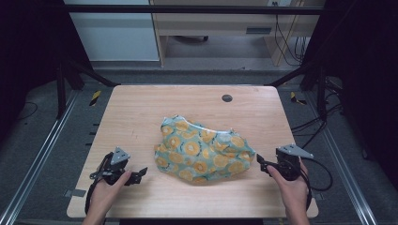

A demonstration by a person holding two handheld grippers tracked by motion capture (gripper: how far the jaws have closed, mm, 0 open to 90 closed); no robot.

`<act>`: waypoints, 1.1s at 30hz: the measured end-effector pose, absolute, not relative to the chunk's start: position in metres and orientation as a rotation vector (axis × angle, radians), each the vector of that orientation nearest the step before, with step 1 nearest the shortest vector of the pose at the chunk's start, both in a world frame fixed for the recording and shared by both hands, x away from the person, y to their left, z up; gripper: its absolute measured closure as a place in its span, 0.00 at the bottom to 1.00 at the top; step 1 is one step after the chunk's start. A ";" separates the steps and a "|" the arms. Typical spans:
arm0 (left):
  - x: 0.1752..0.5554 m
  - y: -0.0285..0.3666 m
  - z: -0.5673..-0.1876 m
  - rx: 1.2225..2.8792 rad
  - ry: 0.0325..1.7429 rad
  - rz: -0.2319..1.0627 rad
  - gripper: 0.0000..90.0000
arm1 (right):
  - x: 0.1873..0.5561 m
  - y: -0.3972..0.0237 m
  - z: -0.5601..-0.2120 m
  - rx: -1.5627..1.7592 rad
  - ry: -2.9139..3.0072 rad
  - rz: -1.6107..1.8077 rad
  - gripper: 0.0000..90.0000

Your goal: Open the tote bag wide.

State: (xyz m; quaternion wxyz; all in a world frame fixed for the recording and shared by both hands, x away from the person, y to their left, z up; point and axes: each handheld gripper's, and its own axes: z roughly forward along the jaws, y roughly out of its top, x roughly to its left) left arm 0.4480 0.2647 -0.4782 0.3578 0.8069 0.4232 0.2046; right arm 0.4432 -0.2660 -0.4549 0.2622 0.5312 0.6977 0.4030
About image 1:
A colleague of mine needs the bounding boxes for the grey tape patch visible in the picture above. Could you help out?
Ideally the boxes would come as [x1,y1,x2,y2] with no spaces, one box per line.
[63,188,87,199]

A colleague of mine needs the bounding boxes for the white cabinet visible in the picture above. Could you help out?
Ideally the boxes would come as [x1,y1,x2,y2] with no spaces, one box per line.
[63,0,161,63]

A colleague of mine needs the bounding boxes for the black metal crossbar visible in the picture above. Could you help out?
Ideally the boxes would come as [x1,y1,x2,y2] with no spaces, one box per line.
[61,4,327,16]

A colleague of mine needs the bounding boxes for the light wooden desk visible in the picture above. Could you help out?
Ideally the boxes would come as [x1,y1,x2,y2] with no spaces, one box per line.
[149,0,327,68]

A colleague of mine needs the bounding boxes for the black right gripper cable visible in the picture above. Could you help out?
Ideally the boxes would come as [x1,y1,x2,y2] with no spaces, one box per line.
[299,157,334,211]

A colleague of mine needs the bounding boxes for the aluminium floor rail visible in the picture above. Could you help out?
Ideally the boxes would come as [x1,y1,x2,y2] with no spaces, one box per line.
[307,93,379,225]
[0,89,80,225]

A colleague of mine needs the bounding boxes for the person's right hand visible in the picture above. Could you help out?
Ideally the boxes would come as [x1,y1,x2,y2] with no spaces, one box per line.
[267,159,312,216]

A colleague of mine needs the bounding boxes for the black curtain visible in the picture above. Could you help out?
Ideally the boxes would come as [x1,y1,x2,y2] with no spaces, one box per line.
[0,0,92,143]
[300,0,398,190]

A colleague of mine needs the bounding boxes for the thin black floor cable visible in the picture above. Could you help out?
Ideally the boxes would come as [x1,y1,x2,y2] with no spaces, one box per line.
[16,100,39,122]

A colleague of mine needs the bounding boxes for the black floor cables bundle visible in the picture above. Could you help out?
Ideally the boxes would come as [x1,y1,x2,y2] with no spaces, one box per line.
[290,102,344,150]

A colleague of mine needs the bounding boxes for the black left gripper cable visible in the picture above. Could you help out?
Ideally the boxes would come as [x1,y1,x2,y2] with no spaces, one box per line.
[84,177,105,216]

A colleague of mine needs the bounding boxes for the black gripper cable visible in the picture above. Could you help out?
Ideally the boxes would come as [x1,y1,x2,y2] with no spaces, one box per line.
[84,177,105,216]
[299,157,334,211]

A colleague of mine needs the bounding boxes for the teal cloth with orange print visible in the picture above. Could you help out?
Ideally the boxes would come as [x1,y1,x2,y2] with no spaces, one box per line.
[153,114,256,186]

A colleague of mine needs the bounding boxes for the black cables under desk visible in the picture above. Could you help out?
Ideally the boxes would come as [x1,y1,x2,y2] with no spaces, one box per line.
[273,13,310,68]

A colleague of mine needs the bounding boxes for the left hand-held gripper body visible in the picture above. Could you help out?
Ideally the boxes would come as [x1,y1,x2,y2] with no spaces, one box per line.
[89,146,131,186]

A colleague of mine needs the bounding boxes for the yellow and black tape strip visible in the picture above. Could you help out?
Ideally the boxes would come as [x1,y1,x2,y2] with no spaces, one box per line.
[89,90,102,107]
[289,91,308,106]

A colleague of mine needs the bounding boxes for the black metal frame stand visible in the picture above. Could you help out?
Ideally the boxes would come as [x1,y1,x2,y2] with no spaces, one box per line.
[267,61,330,122]
[55,58,121,120]

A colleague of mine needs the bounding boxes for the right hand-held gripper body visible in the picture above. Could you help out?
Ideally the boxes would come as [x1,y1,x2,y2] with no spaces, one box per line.
[274,142,314,183]

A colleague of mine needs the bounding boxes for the person's left hand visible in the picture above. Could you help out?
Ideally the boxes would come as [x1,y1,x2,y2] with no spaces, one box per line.
[88,170,132,218]

